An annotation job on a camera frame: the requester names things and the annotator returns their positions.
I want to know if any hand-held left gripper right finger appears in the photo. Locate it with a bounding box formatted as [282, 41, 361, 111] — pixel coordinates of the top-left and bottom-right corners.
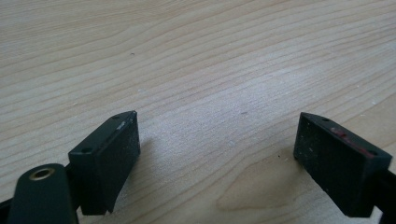
[292, 112, 393, 218]

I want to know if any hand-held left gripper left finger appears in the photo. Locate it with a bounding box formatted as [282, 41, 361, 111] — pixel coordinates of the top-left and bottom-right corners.
[67, 110, 141, 217]

